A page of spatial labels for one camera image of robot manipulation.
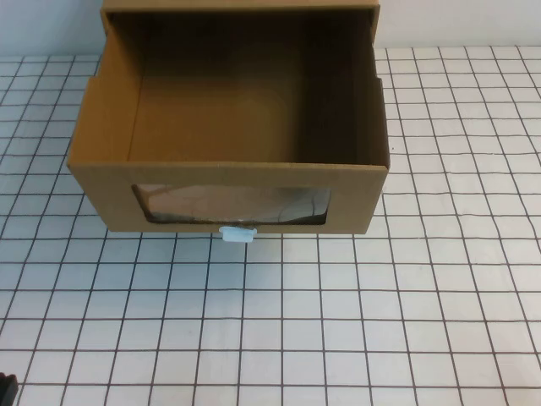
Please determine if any brown cardboard box shell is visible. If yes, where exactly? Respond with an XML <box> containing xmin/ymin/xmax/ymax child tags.
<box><xmin>100</xmin><ymin>0</ymin><xmax>383</xmax><ymax>81</ymax></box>

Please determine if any white plastic drawer handle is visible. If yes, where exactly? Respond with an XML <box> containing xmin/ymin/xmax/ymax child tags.
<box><xmin>218</xmin><ymin>226</ymin><xmax>258</xmax><ymax>244</ymax></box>

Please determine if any cardboard drawer with window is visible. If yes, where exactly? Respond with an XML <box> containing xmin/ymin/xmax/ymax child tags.
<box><xmin>68</xmin><ymin>8</ymin><xmax>393</xmax><ymax>236</ymax></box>

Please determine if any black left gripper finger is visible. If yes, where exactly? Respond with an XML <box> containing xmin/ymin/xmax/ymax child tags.
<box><xmin>0</xmin><ymin>372</ymin><xmax>19</xmax><ymax>406</ymax></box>

